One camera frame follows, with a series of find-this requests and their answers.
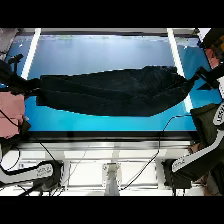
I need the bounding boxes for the black cable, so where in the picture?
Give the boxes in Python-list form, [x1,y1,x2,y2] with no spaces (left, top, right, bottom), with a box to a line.
[119,114,193,192]
[0,109,64,188]

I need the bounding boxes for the pink garment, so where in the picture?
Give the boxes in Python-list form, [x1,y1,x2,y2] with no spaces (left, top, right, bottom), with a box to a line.
[0,92,28,140]

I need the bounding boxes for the heap of clothes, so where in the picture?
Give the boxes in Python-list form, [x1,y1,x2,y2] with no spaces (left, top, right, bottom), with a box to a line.
[199,28,224,62]

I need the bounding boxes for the black pants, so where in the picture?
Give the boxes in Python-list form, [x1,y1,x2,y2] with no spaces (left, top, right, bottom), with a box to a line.
[34,65,197,118]

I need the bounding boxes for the silver frame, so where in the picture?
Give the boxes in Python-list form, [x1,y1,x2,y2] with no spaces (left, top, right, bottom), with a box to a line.
[0,139,208,197]

